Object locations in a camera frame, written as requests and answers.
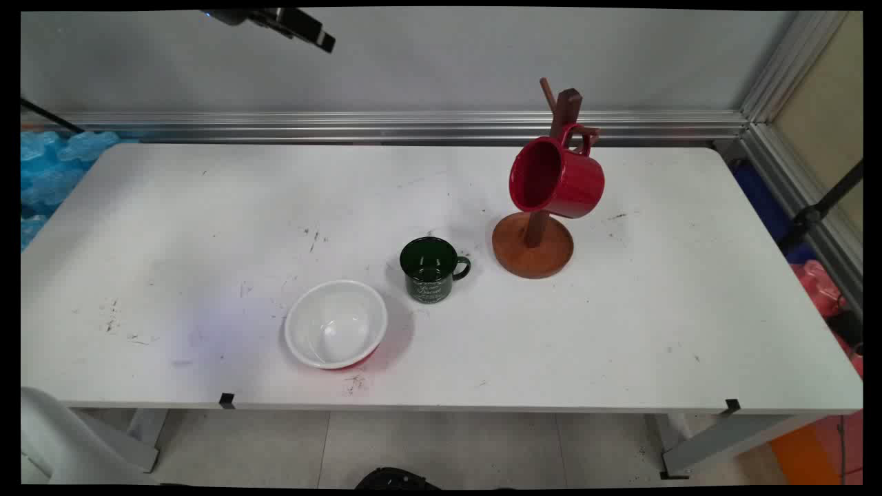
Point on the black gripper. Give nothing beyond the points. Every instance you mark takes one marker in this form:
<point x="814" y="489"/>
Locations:
<point x="244" y="15"/>

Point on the red ceramic mug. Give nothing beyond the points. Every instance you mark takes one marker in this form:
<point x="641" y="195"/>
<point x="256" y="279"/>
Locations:
<point x="565" y="182"/>

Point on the thin black tripod leg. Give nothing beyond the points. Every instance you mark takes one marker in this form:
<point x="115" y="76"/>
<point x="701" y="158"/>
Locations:
<point x="52" y="116"/>

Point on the dark green enamel mug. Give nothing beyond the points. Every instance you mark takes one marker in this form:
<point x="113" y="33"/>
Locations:
<point x="431" y="282"/>

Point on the blue plastic bag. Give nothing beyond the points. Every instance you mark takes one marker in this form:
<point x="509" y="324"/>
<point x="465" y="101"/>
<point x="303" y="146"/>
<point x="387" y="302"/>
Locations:
<point x="52" y="165"/>

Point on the white bowl with red outside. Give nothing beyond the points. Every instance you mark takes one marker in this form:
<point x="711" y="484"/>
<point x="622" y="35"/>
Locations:
<point x="335" y="324"/>

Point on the brown wooden mug tree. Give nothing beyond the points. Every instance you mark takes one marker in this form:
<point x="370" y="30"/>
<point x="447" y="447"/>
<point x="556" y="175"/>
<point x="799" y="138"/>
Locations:
<point x="534" y="255"/>

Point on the black tape marker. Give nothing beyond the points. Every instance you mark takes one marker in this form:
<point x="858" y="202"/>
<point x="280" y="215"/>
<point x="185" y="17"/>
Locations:
<point x="732" y="406"/>
<point x="227" y="400"/>

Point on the grey table leg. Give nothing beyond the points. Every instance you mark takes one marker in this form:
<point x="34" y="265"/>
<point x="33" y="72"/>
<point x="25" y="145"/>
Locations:
<point x="716" y="441"/>
<point x="141" y="434"/>

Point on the black object on floor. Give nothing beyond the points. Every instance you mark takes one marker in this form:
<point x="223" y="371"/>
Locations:
<point x="396" y="479"/>

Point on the white rounded plastic shell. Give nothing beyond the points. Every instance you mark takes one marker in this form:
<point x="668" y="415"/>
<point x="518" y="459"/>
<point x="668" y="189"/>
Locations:
<point x="48" y="434"/>

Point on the blue box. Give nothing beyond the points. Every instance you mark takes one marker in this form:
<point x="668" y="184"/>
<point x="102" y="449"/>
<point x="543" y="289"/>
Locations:
<point x="765" y="200"/>

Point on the black tripod stand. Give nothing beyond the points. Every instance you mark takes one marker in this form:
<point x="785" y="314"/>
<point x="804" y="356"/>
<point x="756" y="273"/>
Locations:
<point x="816" y="210"/>

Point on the red plastic bag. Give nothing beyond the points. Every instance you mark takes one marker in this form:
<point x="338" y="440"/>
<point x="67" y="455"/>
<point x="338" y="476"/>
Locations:
<point x="820" y="289"/>

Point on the orange floor object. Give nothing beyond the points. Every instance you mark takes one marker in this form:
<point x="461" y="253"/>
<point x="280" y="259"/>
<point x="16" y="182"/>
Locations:
<point x="809" y="448"/>

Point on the horizontal aluminium frame rail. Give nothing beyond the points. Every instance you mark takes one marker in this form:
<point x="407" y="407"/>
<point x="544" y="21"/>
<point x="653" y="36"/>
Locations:
<point x="344" y="126"/>

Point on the slanted aluminium frame post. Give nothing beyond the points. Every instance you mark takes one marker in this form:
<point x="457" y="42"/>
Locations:
<point x="792" y="83"/>

